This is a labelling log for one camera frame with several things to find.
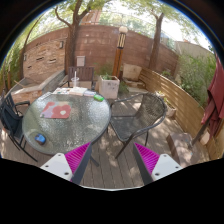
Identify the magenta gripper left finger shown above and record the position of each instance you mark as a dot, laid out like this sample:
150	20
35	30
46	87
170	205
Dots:
70	166

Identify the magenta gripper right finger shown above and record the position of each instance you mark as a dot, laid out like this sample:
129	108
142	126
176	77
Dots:
153	166

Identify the blue computer mouse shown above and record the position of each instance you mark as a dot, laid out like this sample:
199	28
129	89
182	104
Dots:
40	139

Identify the red floral mouse pad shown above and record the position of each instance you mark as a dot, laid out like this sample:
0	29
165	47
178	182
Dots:
56	110

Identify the round glass patio table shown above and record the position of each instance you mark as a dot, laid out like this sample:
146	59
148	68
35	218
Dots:
87	122

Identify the black metal mesh chair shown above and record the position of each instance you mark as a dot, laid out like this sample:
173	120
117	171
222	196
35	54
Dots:
151	113

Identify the wooden slat fence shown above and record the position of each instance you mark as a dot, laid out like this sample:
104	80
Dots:
188	111

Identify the green small object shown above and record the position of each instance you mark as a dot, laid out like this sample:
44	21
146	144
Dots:
98	98

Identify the black chair at left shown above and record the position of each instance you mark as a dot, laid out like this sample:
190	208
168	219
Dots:
11	119

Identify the red folded patio umbrella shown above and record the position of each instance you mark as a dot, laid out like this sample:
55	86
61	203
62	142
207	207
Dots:
214	112

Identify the clear plastic cup with straw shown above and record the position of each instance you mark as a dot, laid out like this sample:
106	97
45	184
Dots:
75	80

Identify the white square planter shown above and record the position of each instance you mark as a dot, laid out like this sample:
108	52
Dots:
108	88

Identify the dark wooden chair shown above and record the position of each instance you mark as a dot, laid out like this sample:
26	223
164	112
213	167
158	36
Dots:
85	75

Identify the right tree trunk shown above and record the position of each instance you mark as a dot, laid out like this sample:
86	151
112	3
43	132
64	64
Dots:
156	41

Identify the tree trunk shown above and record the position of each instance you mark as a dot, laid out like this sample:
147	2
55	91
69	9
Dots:
79	9
156	41

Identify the left tree trunk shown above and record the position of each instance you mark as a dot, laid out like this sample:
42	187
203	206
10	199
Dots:
79	9

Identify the wooden garden lamp post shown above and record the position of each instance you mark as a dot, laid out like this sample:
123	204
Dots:
119	51

